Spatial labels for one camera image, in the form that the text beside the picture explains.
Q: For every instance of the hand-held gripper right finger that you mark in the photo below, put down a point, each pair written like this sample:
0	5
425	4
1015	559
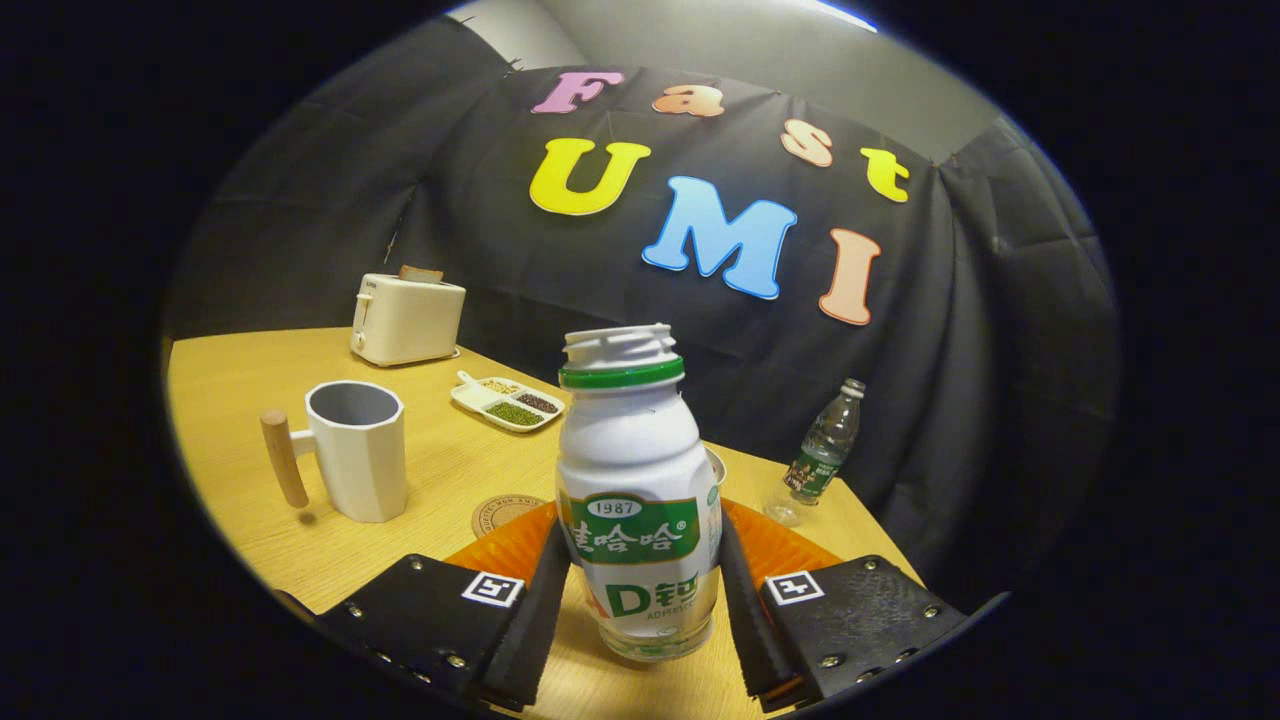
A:
745	620

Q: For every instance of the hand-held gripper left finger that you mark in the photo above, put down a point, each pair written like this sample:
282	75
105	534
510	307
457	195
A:
540	630

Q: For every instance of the round cork coaster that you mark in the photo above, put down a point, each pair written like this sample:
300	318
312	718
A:
500	512

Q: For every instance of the white juice bottle green label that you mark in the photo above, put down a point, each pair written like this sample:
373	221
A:
630	450

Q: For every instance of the clear plastic water bottle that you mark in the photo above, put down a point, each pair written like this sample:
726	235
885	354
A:
822	450

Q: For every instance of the round white plate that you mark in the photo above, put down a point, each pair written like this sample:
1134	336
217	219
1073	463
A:
717	467

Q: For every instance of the white divided bean dish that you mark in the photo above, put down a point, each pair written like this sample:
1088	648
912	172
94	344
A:
510	405

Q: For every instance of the cream toaster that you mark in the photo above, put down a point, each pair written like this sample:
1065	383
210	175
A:
405	320

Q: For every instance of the wooden table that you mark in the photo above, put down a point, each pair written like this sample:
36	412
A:
250	400

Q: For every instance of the toast slice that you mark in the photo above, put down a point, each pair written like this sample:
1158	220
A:
420	274

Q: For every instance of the black backdrop cloth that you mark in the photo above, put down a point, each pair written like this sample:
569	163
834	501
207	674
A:
450	200

